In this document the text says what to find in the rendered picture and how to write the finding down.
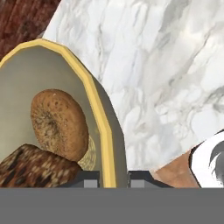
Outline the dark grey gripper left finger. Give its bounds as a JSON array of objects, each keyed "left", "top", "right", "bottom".
[{"left": 59, "top": 170, "right": 101, "bottom": 189}]

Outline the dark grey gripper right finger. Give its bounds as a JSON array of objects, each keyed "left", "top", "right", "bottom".
[{"left": 127, "top": 170, "right": 173, "bottom": 189}]

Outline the grey bowl with yellow rim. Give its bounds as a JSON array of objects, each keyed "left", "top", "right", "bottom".
[{"left": 0, "top": 38, "right": 129, "bottom": 189}]

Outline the dark brown speckled bread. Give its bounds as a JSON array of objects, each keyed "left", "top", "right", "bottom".
[{"left": 0, "top": 143, "right": 84, "bottom": 189}]

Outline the round brown bagel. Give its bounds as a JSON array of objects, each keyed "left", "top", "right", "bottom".
[{"left": 30, "top": 88, "right": 89, "bottom": 163}]

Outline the white and black round object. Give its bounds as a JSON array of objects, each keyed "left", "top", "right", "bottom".
[{"left": 188, "top": 129, "right": 224, "bottom": 189}]

